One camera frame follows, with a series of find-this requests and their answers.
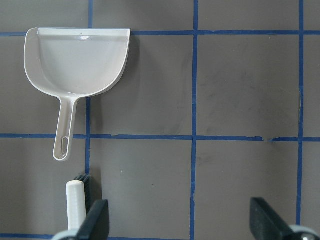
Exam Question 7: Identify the white hand brush black bristles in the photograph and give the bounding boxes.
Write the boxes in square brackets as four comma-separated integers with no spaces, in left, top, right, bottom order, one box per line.
[65,174,91,231]

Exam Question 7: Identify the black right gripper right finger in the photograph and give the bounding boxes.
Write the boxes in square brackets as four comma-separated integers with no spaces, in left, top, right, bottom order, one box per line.
[250,197,300,240]

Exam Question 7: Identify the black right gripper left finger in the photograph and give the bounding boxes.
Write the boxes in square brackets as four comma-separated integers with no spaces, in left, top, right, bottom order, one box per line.
[75,199,110,240]

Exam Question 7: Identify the white plastic dustpan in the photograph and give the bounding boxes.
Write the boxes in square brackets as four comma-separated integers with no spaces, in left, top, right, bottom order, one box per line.
[23,27,131,162]

